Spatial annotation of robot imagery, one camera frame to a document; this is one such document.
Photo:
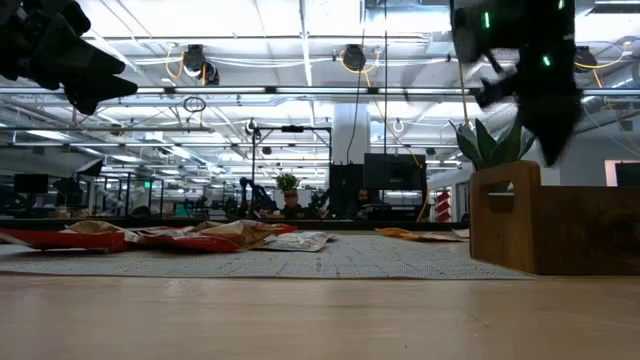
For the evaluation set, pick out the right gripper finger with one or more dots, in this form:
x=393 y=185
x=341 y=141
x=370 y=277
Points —
x=550 y=135
x=495 y=92

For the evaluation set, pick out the grey woven placemat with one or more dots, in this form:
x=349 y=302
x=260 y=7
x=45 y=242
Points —
x=350 y=260

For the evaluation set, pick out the white building column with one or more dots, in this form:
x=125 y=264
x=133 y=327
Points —
x=350 y=130

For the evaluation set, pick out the red tea packet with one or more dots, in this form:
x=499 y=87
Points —
x=75 y=241
x=200 y=245

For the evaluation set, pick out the red white striped sign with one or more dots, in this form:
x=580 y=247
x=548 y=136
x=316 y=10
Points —
x=443 y=205

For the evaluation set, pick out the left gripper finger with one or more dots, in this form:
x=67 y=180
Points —
x=95 y=95
x=70 y=55

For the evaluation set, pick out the wooden compartment organizer box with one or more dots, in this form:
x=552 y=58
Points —
x=575 y=230

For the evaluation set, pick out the black monitor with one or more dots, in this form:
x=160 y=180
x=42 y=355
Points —
x=395 y=171

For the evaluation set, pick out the black background robot stand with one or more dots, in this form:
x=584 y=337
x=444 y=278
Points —
x=292 y=129

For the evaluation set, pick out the snake plant in white pot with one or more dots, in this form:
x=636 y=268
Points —
x=492 y=145

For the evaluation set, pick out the person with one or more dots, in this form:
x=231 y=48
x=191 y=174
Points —
x=362 y=201
x=291 y=206

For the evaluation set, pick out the small green background plant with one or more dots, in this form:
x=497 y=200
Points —
x=287 y=182

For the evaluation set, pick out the long overhead light bar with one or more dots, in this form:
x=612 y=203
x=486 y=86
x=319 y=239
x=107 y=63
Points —
x=225 y=90

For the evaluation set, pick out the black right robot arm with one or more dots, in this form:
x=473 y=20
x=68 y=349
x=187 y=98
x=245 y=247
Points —
x=515 y=25

